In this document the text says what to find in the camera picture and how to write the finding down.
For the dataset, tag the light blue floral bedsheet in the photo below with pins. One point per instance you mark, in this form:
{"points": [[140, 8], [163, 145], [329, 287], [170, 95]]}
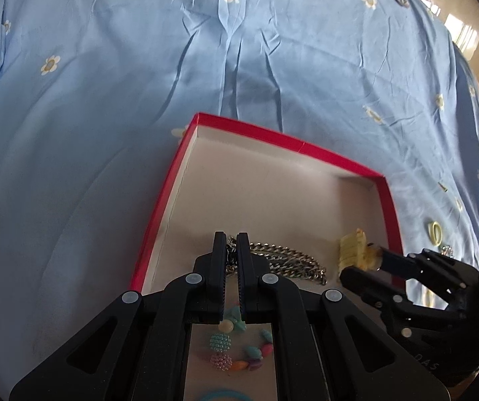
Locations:
{"points": [[95, 95]]}

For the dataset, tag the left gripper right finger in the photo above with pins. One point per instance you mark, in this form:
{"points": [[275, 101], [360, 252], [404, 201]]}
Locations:
{"points": [[259, 301]]}

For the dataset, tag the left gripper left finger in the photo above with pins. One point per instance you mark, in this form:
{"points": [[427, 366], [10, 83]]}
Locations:
{"points": [[210, 293]]}

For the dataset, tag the red shallow cardboard box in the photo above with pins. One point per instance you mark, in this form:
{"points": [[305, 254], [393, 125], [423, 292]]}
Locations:
{"points": [[295, 201]]}

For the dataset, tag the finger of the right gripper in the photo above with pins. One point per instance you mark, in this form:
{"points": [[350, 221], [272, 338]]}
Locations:
{"points": [[435, 271], [390, 300]]}

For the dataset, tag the yellow hair claw clip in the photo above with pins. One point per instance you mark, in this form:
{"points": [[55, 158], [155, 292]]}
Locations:
{"points": [[356, 251]]}

